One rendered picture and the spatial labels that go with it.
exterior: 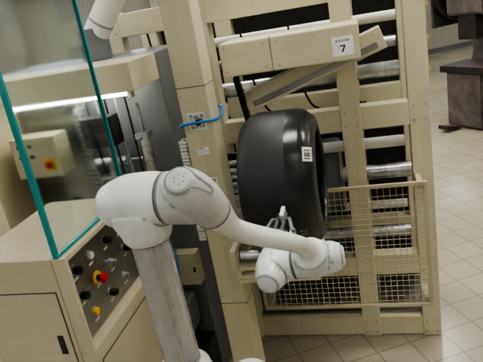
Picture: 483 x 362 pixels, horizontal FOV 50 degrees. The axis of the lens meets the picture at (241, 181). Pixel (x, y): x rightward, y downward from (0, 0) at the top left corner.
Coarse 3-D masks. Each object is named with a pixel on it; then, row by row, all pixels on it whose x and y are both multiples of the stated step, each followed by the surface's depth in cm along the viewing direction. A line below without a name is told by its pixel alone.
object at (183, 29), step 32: (160, 0) 203; (192, 0) 205; (192, 32) 205; (192, 64) 210; (192, 96) 215; (192, 160) 225; (224, 160) 230; (224, 192) 227; (224, 256) 239; (224, 288) 245; (256, 320) 259; (256, 352) 255
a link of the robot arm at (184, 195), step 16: (160, 176) 124; (176, 176) 117; (192, 176) 117; (160, 192) 121; (176, 192) 116; (192, 192) 116; (208, 192) 120; (160, 208) 121; (176, 208) 120; (192, 208) 119; (208, 208) 121; (224, 208) 126; (176, 224) 126; (192, 224) 126; (208, 224) 126
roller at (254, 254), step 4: (240, 252) 229; (244, 252) 228; (248, 252) 228; (252, 252) 227; (256, 252) 227; (260, 252) 226; (240, 256) 228; (244, 256) 228; (248, 256) 227; (252, 256) 227; (256, 256) 227; (240, 260) 230; (244, 260) 230
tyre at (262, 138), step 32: (256, 128) 210; (288, 128) 205; (256, 160) 202; (288, 160) 198; (320, 160) 244; (256, 192) 201; (288, 192) 198; (320, 192) 249; (288, 224) 204; (320, 224) 208
